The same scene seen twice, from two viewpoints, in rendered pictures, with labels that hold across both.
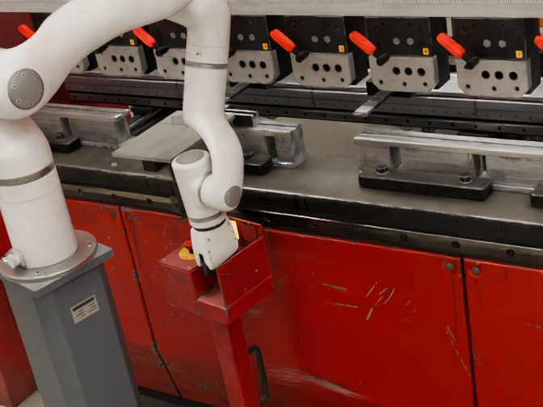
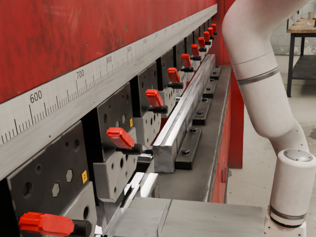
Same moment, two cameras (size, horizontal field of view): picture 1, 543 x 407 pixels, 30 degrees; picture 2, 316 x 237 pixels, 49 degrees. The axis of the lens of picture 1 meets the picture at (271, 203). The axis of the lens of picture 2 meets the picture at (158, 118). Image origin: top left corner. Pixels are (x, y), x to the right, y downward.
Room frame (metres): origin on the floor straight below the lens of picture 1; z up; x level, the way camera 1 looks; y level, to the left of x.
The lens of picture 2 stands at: (2.54, 0.67, 1.40)
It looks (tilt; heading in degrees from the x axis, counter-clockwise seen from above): 19 degrees down; 247
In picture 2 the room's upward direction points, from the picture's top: 3 degrees counter-clockwise
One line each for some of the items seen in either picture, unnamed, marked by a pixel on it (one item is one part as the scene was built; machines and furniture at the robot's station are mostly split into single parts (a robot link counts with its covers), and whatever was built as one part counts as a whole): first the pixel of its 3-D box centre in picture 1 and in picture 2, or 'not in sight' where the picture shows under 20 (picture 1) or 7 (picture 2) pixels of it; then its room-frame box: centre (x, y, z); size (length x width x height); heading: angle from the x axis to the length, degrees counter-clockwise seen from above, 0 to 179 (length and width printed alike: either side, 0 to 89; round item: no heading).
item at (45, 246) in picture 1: (36, 216); not in sight; (1.76, 0.44, 1.09); 0.19 x 0.19 x 0.18
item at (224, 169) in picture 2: not in sight; (224, 169); (1.67, -0.61, 0.59); 0.15 x 0.02 x 0.07; 53
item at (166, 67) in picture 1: (186, 41); (98, 139); (2.42, 0.13, 1.18); 0.15 x 0.09 x 0.17; 53
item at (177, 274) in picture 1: (213, 265); not in sight; (2.06, 0.16, 0.75); 0.20 x 0.16 x 0.18; 45
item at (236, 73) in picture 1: (253, 44); (133, 104); (2.30, -0.03, 1.18); 0.15 x 0.09 x 0.17; 53
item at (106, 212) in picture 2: not in sight; (110, 198); (2.41, 0.11, 1.05); 0.10 x 0.02 x 0.10; 53
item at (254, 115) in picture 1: (222, 116); (120, 215); (2.39, 0.08, 0.99); 0.20 x 0.03 x 0.03; 53
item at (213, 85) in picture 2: not in sight; (210, 88); (1.52, -0.98, 0.89); 0.30 x 0.05 x 0.03; 53
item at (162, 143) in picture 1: (174, 135); (189, 230); (2.29, 0.20, 1.00); 0.26 x 0.18 x 0.01; 143
